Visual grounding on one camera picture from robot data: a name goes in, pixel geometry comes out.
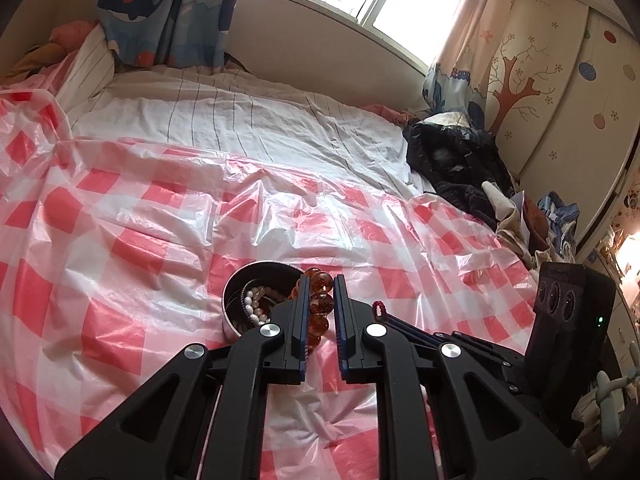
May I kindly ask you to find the stainless steel bowl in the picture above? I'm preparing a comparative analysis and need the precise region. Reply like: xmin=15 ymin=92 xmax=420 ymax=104
xmin=221 ymin=260 xmax=304 ymax=345

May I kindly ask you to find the beige crumpled cloth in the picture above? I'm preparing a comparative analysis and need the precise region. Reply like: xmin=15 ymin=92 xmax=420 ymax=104
xmin=482 ymin=180 xmax=557 ymax=267

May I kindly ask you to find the pink sea print curtain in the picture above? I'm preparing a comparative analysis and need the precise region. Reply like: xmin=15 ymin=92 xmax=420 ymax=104
xmin=422 ymin=0 xmax=522 ymax=134

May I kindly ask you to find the small pink garment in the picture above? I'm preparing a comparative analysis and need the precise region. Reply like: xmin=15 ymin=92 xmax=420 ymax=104
xmin=360 ymin=104 xmax=417 ymax=127

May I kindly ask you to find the red checkered plastic sheet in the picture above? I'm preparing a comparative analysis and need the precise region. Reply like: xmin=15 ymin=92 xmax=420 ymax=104
xmin=0 ymin=87 xmax=551 ymax=480

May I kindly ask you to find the white striped bedsheet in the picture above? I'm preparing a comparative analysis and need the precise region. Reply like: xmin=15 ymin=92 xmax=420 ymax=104
xmin=70 ymin=67 xmax=427 ymax=197

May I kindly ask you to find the white striped pillow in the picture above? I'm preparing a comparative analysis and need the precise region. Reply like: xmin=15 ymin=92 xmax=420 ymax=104
xmin=54 ymin=25 xmax=119 ymax=127

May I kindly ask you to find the blue whale print curtain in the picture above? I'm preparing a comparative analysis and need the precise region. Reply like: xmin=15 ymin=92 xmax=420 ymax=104
xmin=97 ymin=0 xmax=246 ymax=69

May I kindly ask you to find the blue printed cloth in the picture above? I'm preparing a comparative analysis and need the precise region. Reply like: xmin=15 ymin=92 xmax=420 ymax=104
xmin=539 ymin=191 xmax=582 ymax=262

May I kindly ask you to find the tree print wardrobe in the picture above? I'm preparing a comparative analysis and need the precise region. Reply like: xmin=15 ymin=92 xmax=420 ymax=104
xmin=485 ymin=0 xmax=640 ymax=262

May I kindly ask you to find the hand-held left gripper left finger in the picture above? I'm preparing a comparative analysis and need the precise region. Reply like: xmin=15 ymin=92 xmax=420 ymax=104
xmin=54 ymin=274 xmax=308 ymax=480

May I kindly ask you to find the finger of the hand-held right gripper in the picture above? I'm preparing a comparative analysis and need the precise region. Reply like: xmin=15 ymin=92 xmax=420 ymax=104
xmin=387 ymin=322 xmax=523 ymax=395
xmin=376 ymin=310 xmax=527 ymax=361

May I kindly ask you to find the black jacket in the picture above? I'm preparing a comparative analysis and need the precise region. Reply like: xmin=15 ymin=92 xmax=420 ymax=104
xmin=402 ymin=112 xmax=517 ymax=227

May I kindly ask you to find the amber bead bracelet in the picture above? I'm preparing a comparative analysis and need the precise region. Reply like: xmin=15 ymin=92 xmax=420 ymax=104
xmin=292 ymin=267 xmax=335 ymax=351

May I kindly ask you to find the orange cloth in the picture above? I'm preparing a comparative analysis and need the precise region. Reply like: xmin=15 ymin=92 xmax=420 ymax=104
xmin=7 ymin=42 xmax=72 ymax=82

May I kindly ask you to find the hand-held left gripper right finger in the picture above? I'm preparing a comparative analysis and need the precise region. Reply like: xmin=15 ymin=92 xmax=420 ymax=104
xmin=335 ymin=274 xmax=584 ymax=480

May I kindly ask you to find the white pearl bead bracelet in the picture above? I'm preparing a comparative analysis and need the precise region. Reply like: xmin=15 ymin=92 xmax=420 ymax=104
xmin=242 ymin=285 xmax=275 ymax=327

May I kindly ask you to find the pink cloth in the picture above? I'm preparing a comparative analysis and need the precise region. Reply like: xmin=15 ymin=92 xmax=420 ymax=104
xmin=50 ymin=20 xmax=102 ymax=49

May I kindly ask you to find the pale green plastic frame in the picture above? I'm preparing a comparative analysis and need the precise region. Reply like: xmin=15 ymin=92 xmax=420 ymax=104
xmin=574 ymin=340 xmax=640 ymax=462

